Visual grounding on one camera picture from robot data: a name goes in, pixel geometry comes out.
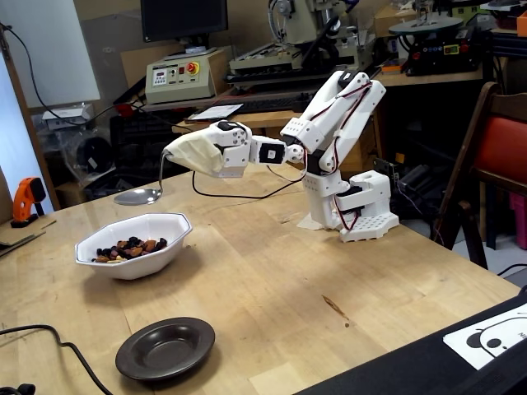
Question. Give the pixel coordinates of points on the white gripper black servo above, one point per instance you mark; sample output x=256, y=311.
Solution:
x=231, y=158

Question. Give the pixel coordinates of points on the bent metal spoon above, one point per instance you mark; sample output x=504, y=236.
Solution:
x=136, y=197

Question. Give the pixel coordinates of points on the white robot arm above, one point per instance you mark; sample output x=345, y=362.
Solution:
x=370, y=185

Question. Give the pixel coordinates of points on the white octagonal bowl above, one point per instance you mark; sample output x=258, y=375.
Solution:
x=140, y=225

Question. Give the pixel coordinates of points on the brown plate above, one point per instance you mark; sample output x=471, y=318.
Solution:
x=164, y=349

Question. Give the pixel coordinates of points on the wooden workbench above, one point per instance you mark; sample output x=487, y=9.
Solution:
x=263, y=118

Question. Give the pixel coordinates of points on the white paper sheet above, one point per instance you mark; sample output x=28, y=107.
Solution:
x=216, y=112

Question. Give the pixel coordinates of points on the black keyboard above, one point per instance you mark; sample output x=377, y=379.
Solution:
x=267, y=105

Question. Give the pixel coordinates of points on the beige masking tape wrap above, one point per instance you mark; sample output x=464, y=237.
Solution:
x=193, y=154

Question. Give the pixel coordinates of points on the beige control box red button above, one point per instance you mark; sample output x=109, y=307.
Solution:
x=181, y=88

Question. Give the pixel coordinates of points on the black tool case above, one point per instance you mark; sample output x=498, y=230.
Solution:
x=144, y=144

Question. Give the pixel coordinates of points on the beige tape sheet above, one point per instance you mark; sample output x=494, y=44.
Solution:
x=308, y=224

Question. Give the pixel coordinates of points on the beige milling machine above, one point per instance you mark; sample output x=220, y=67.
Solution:
x=296, y=24

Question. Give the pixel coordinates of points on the black computer monitor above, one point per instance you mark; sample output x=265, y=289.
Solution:
x=183, y=18

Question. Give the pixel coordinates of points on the black filament spool in bag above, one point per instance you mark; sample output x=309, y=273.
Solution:
x=94, y=154

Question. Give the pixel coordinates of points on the trail mix pile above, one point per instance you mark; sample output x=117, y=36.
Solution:
x=131, y=249

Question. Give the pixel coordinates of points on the small white box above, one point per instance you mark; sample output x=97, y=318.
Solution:
x=68, y=115

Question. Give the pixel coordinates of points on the brown cardboard box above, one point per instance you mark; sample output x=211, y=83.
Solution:
x=389, y=20

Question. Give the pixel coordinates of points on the wooden side bench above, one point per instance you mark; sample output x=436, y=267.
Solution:
x=428, y=80

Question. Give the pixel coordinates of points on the white board panel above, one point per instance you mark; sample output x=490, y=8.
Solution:
x=53, y=49

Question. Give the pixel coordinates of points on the black scroll saw machine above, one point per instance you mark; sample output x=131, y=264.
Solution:
x=444, y=53

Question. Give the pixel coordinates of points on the orange black hand tool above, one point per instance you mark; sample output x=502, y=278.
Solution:
x=24, y=193

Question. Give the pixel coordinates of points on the flat cardboard pieces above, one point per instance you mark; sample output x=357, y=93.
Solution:
x=12, y=238

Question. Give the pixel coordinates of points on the wooden chair red cushion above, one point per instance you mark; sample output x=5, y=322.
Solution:
x=502, y=144

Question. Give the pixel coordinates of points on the pink plastic bin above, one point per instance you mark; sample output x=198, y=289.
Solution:
x=519, y=222

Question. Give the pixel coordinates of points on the white panda sticker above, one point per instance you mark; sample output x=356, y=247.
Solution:
x=455, y=343

